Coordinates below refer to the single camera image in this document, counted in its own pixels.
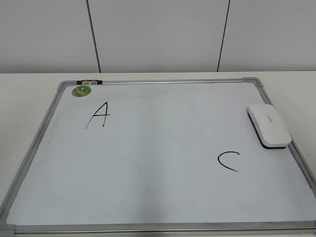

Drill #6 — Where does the white board eraser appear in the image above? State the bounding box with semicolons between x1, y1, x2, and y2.
246;104;292;149

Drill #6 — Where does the white board with grey frame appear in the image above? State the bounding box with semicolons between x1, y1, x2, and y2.
0;78;316;236

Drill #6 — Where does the round green magnet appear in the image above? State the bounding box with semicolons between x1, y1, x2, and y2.
72;85;92;97

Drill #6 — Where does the black board hanger clip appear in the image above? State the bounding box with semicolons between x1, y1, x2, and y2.
76;79;103;85

